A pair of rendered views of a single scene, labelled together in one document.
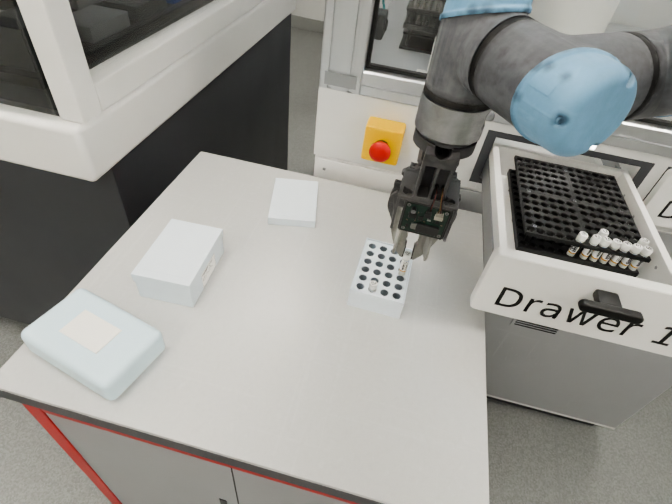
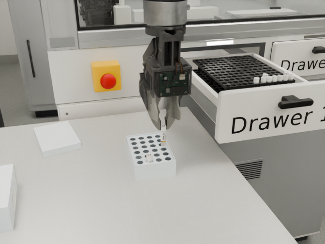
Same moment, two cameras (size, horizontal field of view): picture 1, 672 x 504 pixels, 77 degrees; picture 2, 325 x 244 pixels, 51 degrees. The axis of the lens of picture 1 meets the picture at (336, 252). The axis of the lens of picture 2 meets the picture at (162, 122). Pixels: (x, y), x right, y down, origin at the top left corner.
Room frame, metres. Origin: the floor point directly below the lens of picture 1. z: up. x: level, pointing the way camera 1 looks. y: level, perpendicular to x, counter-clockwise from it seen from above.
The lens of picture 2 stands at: (-0.10, 0.13, 1.17)
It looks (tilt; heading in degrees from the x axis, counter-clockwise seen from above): 27 degrees down; 337
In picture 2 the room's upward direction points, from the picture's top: straight up
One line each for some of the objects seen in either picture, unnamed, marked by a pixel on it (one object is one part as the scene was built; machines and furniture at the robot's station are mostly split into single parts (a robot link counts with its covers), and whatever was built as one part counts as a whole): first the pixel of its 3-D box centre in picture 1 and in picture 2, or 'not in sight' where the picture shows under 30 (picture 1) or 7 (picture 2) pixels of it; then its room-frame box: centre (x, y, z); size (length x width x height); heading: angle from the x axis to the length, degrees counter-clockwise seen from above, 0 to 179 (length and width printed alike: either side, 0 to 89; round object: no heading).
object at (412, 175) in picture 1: (431, 180); (166, 60); (0.44, -0.10, 1.00); 0.09 x 0.08 x 0.12; 171
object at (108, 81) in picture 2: (380, 150); (108, 80); (0.70, -0.05, 0.88); 0.04 x 0.03 x 0.04; 82
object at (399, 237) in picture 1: (398, 238); (155, 113); (0.45, -0.08, 0.89); 0.06 x 0.03 x 0.09; 171
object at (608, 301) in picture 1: (608, 304); (292, 101); (0.36, -0.34, 0.91); 0.07 x 0.04 x 0.01; 82
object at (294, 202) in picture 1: (294, 201); (56, 137); (0.65, 0.09, 0.77); 0.13 x 0.09 x 0.02; 5
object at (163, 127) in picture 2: (404, 263); (163, 135); (0.46, -0.11, 0.83); 0.01 x 0.01 x 0.05
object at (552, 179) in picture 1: (565, 215); (238, 80); (0.59, -0.37, 0.87); 0.22 x 0.18 x 0.06; 172
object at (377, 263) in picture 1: (382, 276); (149, 154); (0.48, -0.08, 0.78); 0.12 x 0.08 x 0.04; 171
